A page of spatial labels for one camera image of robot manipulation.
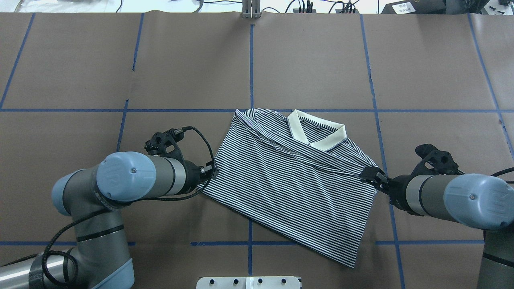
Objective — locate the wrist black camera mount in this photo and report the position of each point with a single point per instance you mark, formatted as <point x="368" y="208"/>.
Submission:
<point x="435" y="162"/>
<point x="165" y="144"/>

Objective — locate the aluminium frame post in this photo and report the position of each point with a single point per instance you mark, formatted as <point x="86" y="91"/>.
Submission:
<point x="251" y="9"/>

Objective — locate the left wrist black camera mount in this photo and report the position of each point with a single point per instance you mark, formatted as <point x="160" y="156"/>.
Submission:
<point x="165" y="144"/>

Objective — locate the blue white striped polo shirt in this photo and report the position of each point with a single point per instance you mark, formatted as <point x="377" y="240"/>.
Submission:
<point x="298" y="175"/>

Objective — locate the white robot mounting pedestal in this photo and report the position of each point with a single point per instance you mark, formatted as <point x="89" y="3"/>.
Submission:
<point x="250" y="282"/>

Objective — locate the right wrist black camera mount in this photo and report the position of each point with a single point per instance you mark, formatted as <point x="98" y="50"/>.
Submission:
<point x="435" y="162"/>

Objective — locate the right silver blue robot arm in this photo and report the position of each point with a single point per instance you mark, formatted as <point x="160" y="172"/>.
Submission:
<point x="474" y="200"/>

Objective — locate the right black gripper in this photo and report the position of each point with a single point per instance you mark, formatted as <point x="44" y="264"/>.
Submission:
<point x="397" y="189"/>

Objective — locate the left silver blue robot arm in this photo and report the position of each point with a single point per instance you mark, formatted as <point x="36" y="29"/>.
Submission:
<point x="92" y="252"/>

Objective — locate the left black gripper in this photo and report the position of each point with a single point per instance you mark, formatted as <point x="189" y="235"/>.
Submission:
<point x="194" y="176"/>

